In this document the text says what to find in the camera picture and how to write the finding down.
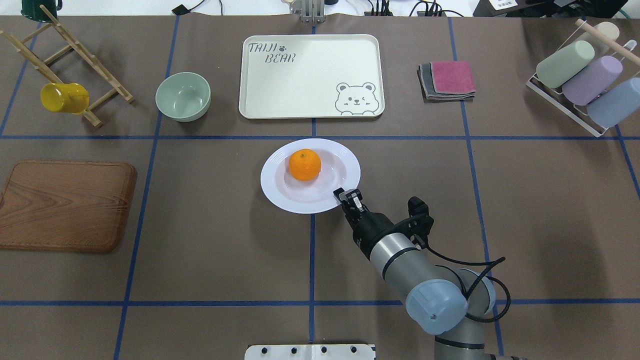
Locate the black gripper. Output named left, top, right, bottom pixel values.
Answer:
left=333, top=187, right=407, bottom=260

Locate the wooden cutting board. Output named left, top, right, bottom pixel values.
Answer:
left=0, top=159, right=137, bottom=253

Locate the purple tumbler cup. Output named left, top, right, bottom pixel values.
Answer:
left=562, top=55, right=624, bottom=106

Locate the aluminium frame post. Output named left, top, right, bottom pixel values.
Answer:
left=287, top=0, right=326, bottom=25

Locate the light green bowl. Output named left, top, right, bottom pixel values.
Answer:
left=155, top=71, right=211, bottom=123

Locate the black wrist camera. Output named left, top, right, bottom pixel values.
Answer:
left=407, top=196, right=435, bottom=249

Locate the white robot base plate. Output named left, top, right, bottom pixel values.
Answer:
left=244, top=343, right=377, bottom=360

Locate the green tumbler cup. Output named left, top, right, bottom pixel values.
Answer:
left=535, top=40, right=595, bottom=89

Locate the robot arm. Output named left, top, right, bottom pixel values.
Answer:
left=333, top=187, right=498, bottom=360

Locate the white wire cup rack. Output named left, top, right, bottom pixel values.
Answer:
left=526, top=18, right=639, bottom=137

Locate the orange fruit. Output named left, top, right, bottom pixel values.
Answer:
left=288, top=148, right=322, bottom=182

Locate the beige tumbler cup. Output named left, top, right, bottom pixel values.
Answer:
left=594, top=22, right=620, bottom=42

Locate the wooden dish rack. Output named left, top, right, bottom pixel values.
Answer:
left=1, top=13, right=134, bottom=128

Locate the cream bear serving tray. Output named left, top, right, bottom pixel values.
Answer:
left=238, top=34, right=386, bottom=119

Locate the dark green mug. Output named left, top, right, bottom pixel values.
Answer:
left=20, top=0, right=63, bottom=23

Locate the small black device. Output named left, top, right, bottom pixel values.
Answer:
left=171, top=4, right=191, bottom=16

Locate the blue tumbler cup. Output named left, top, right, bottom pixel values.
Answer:
left=587, top=77, right=640, bottom=128

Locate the white round plate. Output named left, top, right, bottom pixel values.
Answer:
left=260, top=137, right=361, bottom=214

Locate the pink folded cloth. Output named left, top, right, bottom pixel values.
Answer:
left=430, top=61, right=476, bottom=95

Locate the yellow mug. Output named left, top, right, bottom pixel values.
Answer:
left=39, top=83, right=90, bottom=115

